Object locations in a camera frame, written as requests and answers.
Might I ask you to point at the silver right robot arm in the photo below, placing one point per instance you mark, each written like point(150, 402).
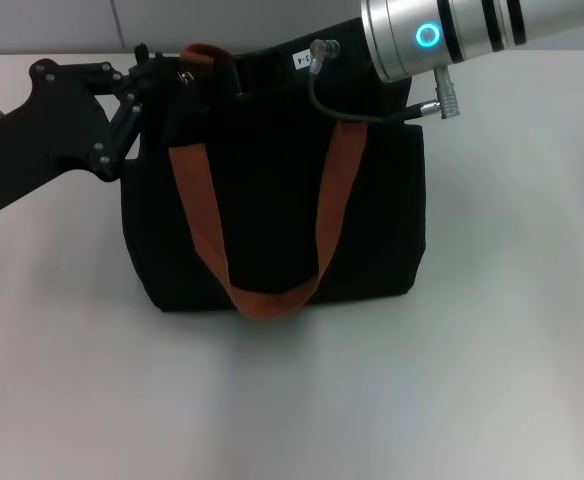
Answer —
point(472, 35)

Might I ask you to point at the silver zipper pull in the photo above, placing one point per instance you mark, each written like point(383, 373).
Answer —
point(187, 77)

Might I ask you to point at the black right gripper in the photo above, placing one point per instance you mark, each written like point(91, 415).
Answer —
point(312, 65)

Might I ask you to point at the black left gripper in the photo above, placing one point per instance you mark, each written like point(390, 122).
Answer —
point(52, 130)

